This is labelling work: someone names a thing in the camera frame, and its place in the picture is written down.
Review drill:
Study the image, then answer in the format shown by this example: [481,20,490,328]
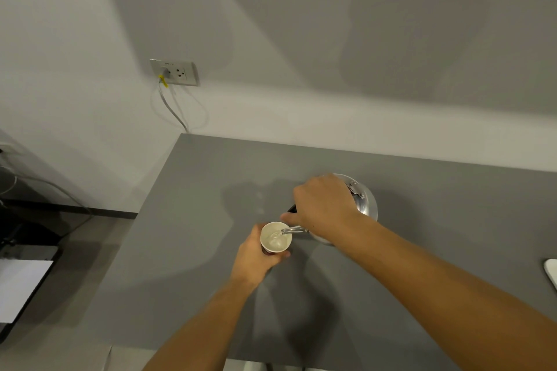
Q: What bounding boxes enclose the person's left hand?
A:
[230,224,291,289]

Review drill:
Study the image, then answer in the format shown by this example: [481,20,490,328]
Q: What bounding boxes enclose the person's right hand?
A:
[281,174,371,252]

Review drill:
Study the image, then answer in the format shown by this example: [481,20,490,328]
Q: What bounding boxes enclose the white paper cup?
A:
[260,221,293,257]

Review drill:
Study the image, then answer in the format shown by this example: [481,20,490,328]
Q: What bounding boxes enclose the silver metal kettle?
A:
[281,173,378,246]

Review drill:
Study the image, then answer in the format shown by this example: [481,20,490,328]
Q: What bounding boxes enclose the person's right forearm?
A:
[336,219,557,371]

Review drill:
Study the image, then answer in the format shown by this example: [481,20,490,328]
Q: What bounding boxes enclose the person's left forearm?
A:
[142,275,263,371]

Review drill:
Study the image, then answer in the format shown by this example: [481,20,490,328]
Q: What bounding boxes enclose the black glass side table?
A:
[0,129,138,337]

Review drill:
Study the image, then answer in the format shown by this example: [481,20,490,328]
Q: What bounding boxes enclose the white paper sheet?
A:
[0,259,54,324]

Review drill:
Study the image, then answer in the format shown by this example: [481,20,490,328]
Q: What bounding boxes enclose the white flat object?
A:
[544,259,557,291]

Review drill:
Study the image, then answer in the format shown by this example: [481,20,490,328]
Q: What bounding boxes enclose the white power cable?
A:
[158,75,190,133]

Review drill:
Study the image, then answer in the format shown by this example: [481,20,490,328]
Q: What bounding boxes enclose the white wall power outlet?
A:
[150,59,200,87]

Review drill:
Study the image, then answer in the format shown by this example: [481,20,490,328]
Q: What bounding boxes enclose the thin grey cable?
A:
[0,165,92,216]

